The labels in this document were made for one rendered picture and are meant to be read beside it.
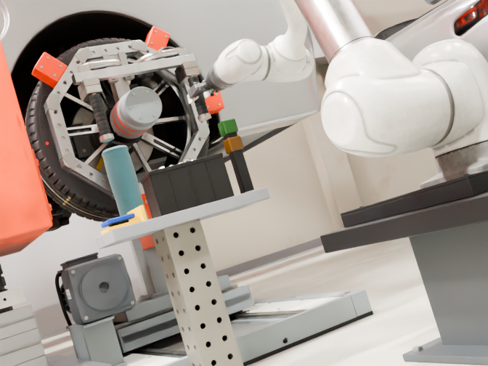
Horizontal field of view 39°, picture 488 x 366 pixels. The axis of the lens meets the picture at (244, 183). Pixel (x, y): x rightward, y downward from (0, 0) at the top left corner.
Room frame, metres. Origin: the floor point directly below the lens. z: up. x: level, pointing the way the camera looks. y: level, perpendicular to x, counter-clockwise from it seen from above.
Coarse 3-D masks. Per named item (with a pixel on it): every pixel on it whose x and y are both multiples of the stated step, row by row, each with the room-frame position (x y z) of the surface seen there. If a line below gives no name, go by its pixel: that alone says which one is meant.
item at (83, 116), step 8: (104, 104) 2.61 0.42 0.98; (80, 112) 2.57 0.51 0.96; (88, 112) 2.58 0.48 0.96; (80, 120) 2.57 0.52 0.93; (88, 120) 2.58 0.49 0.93; (88, 136) 2.57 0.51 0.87; (96, 136) 2.56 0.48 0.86; (96, 144) 2.58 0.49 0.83; (144, 144) 2.66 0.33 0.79; (144, 152) 2.66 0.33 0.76; (96, 160) 2.57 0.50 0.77; (136, 160) 2.64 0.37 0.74; (104, 168) 2.58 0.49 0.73; (136, 168) 2.64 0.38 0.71
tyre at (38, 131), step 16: (80, 48) 2.42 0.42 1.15; (32, 96) 2.37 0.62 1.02; (48, 96) 2.35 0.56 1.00; (32, 112) 2.32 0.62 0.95; (32, 128) 2.32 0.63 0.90; (48, 128) 2.34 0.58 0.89; (208, 128) 2.60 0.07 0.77; (32, 144) 2.35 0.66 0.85; (48, 144) 2.33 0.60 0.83; (208, 144) 2.60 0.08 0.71; (48, 160) 2.32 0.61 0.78; (48, 176) 2.35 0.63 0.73; (64, 176) 2.34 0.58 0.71; (48, 192) 2.49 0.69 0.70; (64, 192) 2.36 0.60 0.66; (80, 192) 2.36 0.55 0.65; (96, 192) 2.38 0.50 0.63; (80, 208) 2.45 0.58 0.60; (96, 208) 2.38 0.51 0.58; (112, 208) 2.40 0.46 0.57
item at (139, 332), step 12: (228, 288) 2.55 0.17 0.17; (240, 288) 2.50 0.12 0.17; (228, 300) 2.47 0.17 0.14; (240, 300) 2.49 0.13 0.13; (252, 300) 2.51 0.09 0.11; (156, 312) 2.43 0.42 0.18; (168, 312) 2.38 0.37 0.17; (228, 312) 2.47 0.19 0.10; (120, 324) 2.37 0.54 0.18; (132, 324) 2.37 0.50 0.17; (144, 324) 2.33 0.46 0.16; (156, 324) 2.35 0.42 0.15; (168, 324) 2.37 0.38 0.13; (120, 336) 2.29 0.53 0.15; (132, 336) 2.31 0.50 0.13; (144, 336) 2.33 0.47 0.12; (156, 336) 2.34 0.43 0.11; (168, 336) 2.36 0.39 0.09; (132, 348) 2.30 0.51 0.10
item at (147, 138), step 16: (160, 80) 2.57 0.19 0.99; (64, 96) 2.40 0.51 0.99; (112, 96) 2.47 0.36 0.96; (160, 96) 2.67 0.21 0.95; (176, 96) 2.57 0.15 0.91; (176, 112) 2.63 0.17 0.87; (80, 128) 2.41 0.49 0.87; (96, 128) 2.43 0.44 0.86; (112, 128) 2.50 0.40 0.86; (176, 128) 2.67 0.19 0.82; (112, 144) 2.47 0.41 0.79; (128, 144) 2.48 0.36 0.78; (160, 144) 2.54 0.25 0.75; (176, 144) 2.66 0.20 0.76; (144, 160) 2.49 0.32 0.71; (176, 160) 2.57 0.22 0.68
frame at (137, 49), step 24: (96, 48) 2.36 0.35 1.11; (120, 48) 2.40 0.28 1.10; (144, 48) 2.43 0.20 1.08; (72, 72) 2.33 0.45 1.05; (168, 72) 2.48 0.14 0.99; (48, 120) 2.31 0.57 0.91; (192, 120) 2.53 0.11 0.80; (192, 144) 2.47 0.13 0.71; (72, 168) 2.27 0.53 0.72; (144, 192) 2.37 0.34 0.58
